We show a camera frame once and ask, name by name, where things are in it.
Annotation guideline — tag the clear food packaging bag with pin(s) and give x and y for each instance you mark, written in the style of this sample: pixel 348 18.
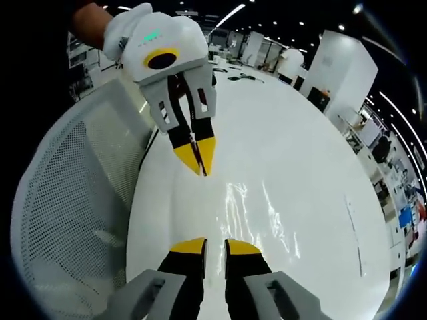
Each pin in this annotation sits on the clear food packaging bag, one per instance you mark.
pixel 263 220

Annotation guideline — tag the blue box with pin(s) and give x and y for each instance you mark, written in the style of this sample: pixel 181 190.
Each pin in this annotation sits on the blue box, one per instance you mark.
pixel 406 216

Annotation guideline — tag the person's left hand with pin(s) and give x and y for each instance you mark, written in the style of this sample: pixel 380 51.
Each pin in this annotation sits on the person's left hand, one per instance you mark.
pixel 123 26

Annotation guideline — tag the white flat strip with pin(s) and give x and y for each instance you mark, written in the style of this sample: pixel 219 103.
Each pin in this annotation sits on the white flat strip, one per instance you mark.
pixel 355 240

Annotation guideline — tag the black office chair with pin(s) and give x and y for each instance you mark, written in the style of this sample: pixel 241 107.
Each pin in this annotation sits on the black office chair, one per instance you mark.
pixel 381 148

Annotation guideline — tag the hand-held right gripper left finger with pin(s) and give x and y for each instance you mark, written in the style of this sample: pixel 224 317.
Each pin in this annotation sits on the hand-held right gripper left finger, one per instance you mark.
pixel 173 286

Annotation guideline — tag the grey mesh office chair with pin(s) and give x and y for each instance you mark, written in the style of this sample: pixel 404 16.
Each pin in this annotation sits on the grey mesh office chair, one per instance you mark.
pixel 76 186

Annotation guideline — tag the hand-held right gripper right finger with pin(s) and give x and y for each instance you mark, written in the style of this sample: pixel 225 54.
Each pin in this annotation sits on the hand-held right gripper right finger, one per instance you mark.
pixel 253 286

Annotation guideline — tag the white pillar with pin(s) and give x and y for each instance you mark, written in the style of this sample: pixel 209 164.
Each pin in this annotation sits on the white pillar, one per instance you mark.
pixel 343 66

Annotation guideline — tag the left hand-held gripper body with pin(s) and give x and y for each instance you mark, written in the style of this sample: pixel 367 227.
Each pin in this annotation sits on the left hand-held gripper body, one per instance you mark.
pixel 166 36

